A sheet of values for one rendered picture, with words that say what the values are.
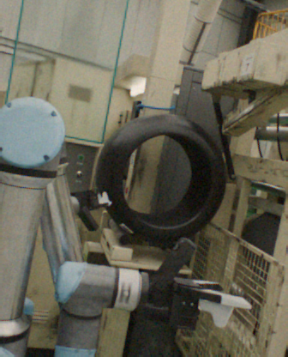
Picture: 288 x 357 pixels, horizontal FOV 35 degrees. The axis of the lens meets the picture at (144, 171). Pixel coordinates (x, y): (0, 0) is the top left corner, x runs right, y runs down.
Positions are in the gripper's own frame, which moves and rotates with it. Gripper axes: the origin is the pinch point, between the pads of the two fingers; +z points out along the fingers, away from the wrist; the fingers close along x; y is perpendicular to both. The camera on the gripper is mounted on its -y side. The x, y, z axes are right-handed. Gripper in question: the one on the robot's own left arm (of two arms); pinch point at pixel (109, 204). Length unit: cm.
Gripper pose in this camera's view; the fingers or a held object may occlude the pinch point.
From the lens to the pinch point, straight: 191.5
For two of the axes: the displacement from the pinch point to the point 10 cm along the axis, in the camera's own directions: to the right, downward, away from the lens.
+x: -7.8, 1.6, 6.1
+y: -1.7, -9.9, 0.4
